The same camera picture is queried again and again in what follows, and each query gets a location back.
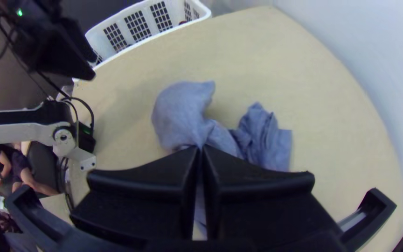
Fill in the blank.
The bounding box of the white laundry basket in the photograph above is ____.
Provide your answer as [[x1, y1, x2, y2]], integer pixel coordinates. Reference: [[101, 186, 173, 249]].
[[85, 0, 212, 67]]

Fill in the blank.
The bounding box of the blue t-shirt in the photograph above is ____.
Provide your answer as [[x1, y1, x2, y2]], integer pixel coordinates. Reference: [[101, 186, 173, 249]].
[[151, 81, 292, 172]]

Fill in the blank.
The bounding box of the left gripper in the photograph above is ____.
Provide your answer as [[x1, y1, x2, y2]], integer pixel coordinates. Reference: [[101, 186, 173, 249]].
[[11, 16, 97, 82]]

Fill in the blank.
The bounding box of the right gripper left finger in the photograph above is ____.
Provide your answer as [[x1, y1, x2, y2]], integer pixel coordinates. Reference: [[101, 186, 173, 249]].
[[69, 145, 200, 243]]

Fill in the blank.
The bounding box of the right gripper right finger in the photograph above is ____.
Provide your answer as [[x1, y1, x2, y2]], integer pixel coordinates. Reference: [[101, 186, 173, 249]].
[[201, 145, 344, 245]]

